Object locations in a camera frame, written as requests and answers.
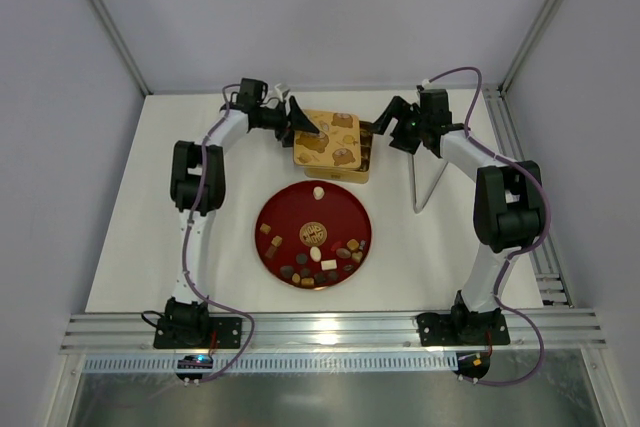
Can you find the silver tin lid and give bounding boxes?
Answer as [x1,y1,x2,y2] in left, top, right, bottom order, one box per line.
[293,109,361,170]

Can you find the white cone chocolate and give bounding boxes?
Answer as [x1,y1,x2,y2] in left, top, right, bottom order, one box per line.
[313,186,324,200]

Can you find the gold chocolate tin box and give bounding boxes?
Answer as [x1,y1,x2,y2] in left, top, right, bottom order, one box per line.
[301,120,373,184]

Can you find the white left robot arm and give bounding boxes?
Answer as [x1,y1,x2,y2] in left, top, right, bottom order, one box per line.
[153,78,319,350]

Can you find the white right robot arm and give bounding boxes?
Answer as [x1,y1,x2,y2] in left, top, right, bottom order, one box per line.
[371,89,548,346]

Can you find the brown marbled rectangular chocolate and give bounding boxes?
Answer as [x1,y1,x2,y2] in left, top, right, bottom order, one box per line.
[266,245,277,258]

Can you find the caramel shell chocolate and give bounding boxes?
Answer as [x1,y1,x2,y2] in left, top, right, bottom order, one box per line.
[347,239,359,251]

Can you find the white oval chocolate lower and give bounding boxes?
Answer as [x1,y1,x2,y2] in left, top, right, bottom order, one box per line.
[310,246,322,262]

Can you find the brown oval chocolate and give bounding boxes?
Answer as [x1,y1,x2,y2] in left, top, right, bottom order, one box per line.
[336,248,351,259]

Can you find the white rectangular chocolate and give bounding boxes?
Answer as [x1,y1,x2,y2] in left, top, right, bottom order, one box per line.
[321,259,337,271]

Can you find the dark grey egg chocolate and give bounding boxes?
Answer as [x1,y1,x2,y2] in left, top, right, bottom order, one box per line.
[280,265,294,278]

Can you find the caramel barrel chocolate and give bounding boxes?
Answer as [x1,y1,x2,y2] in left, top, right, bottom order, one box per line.
[300,277,315,288]

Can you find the round red tray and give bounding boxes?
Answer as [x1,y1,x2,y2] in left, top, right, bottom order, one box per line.
[254,180,373,290]

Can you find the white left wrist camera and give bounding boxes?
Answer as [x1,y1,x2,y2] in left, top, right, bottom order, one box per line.
[272,83,290,102]

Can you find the right side aluminium rail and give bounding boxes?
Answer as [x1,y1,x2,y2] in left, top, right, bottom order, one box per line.
[483,87,572,307]

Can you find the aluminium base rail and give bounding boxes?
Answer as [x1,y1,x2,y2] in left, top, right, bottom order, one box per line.
[60,309,606,374]

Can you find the right aluminium frame post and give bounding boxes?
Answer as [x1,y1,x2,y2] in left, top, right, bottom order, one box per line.
[498,0,564,94]

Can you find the aluminium frame post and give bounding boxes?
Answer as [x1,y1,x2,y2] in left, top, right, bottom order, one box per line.
[498,0,564,94]
[87,0,152,96]

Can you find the left aluminium frame post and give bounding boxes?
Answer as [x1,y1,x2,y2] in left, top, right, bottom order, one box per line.
[87,0,152,96]

